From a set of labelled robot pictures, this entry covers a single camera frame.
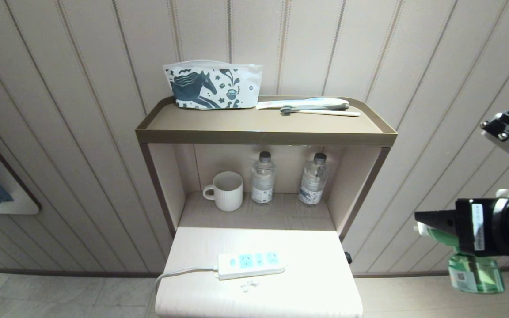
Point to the white power strip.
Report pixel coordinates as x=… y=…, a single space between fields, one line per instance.
x=254 y=265

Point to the green mosquito repellent device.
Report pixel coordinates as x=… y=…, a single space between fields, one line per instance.
x=475 y=276

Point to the clear water bottle black cap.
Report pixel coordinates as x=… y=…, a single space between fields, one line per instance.
x=262 y=181
x=312 y=183

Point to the white pouch with horse print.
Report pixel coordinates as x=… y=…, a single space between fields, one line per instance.
x=241 y=90

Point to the white ribbed mug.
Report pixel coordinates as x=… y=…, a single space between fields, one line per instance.
x=229 y=193

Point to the beige bedside shelf cabinet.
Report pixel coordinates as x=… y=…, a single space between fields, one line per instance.
x=254 y=126

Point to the white toothpaste tube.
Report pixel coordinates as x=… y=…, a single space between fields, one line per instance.
x=298 y=103

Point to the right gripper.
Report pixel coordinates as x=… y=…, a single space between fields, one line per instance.
x=466 y=225

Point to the black cabinet knob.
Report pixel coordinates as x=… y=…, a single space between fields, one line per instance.
x=348 y=257

